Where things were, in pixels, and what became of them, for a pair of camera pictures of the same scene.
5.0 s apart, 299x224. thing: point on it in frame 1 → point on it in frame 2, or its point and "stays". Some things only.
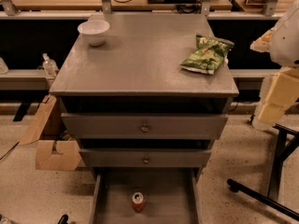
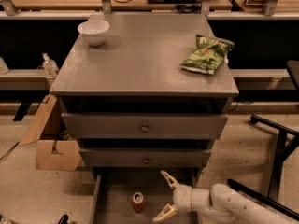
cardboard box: (53, 151) stays
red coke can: (137, 201) stays
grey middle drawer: (141, 158) stays
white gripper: (286, 42) → (181, 197)
